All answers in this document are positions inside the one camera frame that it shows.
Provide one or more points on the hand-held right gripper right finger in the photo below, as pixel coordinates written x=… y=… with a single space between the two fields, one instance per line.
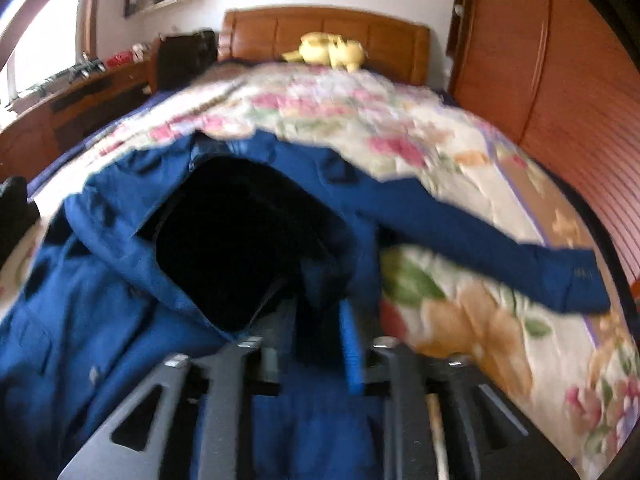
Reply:
x=352 y=355

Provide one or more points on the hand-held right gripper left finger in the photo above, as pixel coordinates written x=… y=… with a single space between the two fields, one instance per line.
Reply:
x=277 y=355

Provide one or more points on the blue jacket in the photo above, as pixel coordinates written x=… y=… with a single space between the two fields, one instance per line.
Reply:
x=125 y=280

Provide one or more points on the floral blanket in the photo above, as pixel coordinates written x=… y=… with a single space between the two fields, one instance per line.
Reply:
x=500 y=320

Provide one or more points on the dark cloth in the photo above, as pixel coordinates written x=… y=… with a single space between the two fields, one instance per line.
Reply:
x=15 y=220

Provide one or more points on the yellow plush toy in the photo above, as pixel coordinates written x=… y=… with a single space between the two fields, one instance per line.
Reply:
x=325 y=50

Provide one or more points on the black bag on chair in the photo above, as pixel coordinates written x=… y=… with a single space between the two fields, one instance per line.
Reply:
x=182 y=60

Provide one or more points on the wooden headboard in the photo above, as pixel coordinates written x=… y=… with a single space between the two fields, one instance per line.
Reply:
x=280 y=35

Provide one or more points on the wooden desk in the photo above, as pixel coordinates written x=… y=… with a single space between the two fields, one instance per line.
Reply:
x=75 y=105

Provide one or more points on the red item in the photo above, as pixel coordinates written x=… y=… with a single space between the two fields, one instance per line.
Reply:
x=119 y=59

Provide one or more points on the wooden wardrobe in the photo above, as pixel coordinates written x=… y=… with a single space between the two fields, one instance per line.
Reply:
x=540 y=60

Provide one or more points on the bright window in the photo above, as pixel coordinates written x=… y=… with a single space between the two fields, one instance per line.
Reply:
x=45 y=45

